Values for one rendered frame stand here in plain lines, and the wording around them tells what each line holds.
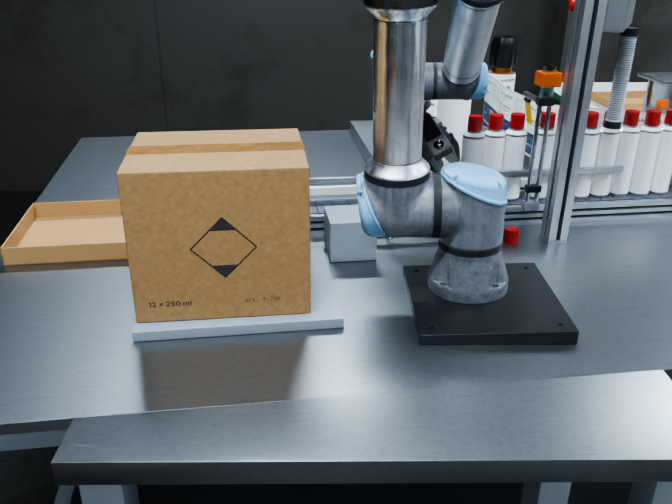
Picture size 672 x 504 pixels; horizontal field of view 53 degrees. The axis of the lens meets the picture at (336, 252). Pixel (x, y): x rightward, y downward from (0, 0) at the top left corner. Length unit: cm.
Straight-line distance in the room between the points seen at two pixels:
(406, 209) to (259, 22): 293
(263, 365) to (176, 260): 23
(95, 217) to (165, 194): 64
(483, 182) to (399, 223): 16
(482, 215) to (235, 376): 50
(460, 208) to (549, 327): 25
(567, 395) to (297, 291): 47
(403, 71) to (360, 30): 291
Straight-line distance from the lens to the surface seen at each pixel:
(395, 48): 110
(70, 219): 173
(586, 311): 133
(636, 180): 181
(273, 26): 402
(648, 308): 139
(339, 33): 401
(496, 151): 162
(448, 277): 125
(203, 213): 111
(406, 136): 114
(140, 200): 111
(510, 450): 98
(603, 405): 110
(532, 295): 130
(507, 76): 222
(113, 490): 103
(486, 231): 121
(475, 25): 122
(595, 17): 148
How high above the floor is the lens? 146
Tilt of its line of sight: 25 degrees down
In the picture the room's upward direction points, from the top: 1 degrees clockwise
